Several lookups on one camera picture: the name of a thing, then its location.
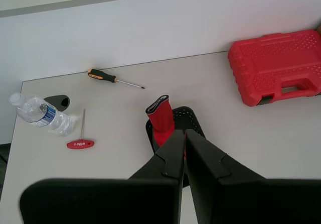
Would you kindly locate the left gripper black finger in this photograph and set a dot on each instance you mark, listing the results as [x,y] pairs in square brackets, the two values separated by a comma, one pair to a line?
[250,201]
[100,201]

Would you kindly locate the red and black work glove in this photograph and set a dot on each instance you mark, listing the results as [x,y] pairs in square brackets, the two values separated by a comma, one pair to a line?
[161,118]

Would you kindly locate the black perforated basket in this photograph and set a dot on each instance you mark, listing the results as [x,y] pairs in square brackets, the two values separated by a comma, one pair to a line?
[190,118]

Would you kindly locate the clear plastic water bottle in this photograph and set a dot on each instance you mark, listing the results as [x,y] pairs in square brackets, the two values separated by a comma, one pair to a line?
[45,114]

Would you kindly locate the black and orange screwdriver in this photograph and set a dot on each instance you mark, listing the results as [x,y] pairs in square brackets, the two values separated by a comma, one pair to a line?
[101,74]

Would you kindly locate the red plastic tool case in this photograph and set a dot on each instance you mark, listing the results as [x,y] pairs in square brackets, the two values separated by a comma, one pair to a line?
[270,63]

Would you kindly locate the grey wall trim strip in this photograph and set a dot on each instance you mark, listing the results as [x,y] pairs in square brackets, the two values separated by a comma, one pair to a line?
[75,2]

